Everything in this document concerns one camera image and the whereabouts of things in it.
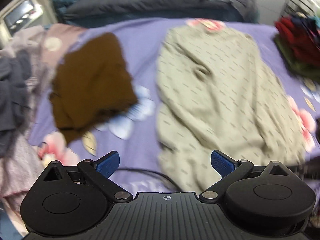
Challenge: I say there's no beige polka dot sweater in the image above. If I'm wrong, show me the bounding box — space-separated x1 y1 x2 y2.
157 24 306 193

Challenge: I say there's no purple floral bed sheet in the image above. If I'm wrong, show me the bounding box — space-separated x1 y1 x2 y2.
0 17 320 240

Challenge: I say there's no brown folded garment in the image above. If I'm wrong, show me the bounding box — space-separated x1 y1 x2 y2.
49 33 138 143

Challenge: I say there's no dark green garment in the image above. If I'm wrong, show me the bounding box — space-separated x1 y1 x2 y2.
273 34 319 82

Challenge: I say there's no mauve striped garment pile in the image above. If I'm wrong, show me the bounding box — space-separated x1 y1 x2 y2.
1 23 85 211

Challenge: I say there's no red knitted garment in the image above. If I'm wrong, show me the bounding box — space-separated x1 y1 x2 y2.
274 17 319 68

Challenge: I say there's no navy pink garment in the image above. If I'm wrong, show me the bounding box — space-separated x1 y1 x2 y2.
291 15 319 34

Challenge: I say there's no dark grey duvet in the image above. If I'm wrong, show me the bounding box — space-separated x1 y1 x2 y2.
56 0 246 28

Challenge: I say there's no white bedside appliance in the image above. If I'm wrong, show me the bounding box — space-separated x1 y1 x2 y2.
1 0 57 48

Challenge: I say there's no black cable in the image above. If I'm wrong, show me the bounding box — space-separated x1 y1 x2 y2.
113 168 185 193

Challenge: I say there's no black wire rack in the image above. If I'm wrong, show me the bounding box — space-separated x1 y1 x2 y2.
279 0 319 17

